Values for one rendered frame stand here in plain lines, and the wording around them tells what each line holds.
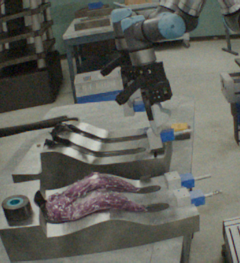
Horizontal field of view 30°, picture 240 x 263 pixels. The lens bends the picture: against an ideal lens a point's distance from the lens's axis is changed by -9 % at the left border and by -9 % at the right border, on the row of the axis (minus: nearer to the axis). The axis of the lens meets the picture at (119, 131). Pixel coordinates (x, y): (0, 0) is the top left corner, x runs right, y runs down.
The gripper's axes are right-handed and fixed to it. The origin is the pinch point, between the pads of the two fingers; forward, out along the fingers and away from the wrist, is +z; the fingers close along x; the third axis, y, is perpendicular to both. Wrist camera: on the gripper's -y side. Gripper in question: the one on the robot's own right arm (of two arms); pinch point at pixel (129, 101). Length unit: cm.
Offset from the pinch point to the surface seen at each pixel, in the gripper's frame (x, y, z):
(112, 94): 274, -68, 77
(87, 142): -23.0, -10.8, 4.7
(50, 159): -36.0, -19.6, 4.2
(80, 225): -71, -2, 7
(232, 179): 114, 41, 95
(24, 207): -72, -15, 1
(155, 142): -31.6, 11.8, 3.1
